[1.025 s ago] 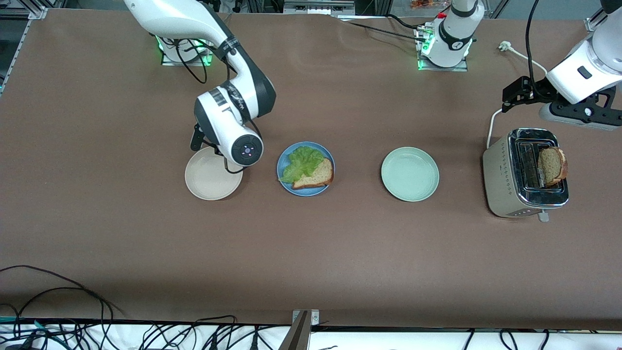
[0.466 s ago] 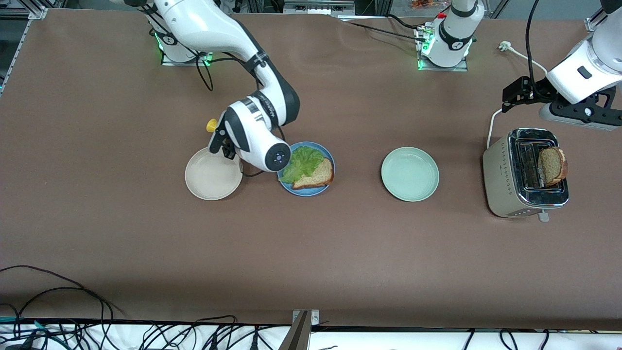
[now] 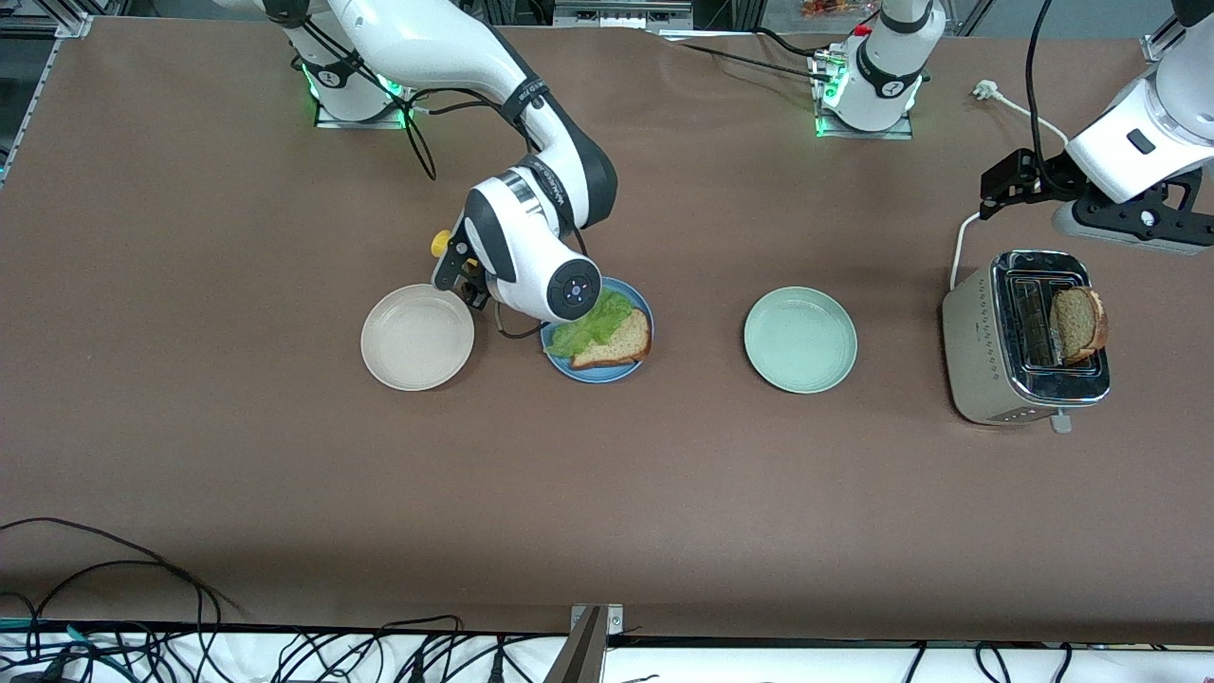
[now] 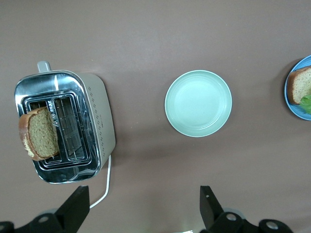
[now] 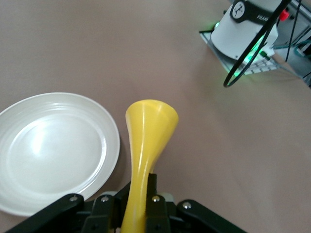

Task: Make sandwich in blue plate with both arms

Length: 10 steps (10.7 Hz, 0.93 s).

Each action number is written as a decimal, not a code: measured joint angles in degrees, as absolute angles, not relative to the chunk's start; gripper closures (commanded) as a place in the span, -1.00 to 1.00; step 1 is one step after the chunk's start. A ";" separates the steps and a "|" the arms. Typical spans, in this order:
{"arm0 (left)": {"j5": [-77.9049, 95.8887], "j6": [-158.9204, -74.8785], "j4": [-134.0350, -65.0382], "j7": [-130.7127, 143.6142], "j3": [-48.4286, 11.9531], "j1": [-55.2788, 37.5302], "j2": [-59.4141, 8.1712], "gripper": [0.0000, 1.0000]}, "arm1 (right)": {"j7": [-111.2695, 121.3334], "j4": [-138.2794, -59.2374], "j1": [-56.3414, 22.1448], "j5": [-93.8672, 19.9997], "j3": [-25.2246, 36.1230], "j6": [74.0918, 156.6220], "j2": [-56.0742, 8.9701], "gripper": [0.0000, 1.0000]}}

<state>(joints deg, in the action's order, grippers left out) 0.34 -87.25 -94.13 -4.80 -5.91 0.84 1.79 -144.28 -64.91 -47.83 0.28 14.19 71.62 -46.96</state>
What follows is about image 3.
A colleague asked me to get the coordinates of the green lettuce leaf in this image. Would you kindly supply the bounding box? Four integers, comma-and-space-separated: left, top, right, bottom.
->
548, 289, 635, 360

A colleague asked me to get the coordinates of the brown toast bread slice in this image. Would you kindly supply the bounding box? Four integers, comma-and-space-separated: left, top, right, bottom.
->
571, 306, 653, 371
1049, 286, 1110, 366

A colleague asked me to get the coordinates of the off-white plate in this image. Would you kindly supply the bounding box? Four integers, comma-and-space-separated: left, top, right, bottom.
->
360, 284, 475, 392

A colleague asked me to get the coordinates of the blue plate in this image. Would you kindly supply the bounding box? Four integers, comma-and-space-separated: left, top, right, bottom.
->
541, 277, 655, 384

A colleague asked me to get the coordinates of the mint green plate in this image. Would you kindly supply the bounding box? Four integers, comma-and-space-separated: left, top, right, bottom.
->
744, 286, 858, 395

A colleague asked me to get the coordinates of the beige chrome two-slot toaster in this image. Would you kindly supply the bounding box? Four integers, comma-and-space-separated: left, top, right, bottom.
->
942, 249, 1113, 435

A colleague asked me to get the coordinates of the grey metal box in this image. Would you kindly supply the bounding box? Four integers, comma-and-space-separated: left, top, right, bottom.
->
553, 0, 695, 29

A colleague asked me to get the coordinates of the white toaster power cord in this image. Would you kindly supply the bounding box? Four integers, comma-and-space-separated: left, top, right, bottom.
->
948, 81, 1071, 290

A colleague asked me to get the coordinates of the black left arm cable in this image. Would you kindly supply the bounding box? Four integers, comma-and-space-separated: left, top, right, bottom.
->
1024, 0, 1058, 191

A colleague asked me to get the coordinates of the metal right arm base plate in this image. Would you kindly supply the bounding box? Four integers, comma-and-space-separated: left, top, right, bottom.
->
313, 90, 411, 130

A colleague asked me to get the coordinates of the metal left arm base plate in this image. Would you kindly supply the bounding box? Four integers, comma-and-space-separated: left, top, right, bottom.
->
809, 52, 917, 141

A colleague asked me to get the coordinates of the black base cable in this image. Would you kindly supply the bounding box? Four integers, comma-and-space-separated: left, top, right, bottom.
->
650, 27, 831, 84
754, 27, 824, 58

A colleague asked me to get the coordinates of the aluminium frame post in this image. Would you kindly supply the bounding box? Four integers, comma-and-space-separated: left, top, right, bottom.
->
543, 604, 627, 683

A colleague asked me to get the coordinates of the black looped table cable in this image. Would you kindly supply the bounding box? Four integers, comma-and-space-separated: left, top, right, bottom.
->
0, 517, 243, 627
0, 560, 224, 683

